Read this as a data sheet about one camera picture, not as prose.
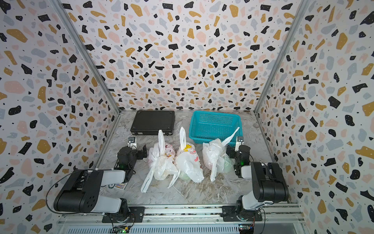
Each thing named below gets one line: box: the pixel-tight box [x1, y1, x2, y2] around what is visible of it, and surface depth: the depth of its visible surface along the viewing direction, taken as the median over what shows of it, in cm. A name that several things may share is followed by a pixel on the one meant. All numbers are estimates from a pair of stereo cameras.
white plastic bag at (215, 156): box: [202, 126, 241, 183], surface depth 86 cm
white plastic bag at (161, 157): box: [140, 129, 181, 194], surface depth 84 cm
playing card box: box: [113, 182, 128, 191], surface depth 83 cm
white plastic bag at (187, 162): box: [167, 126, 205, 189], surface depth 80 cm
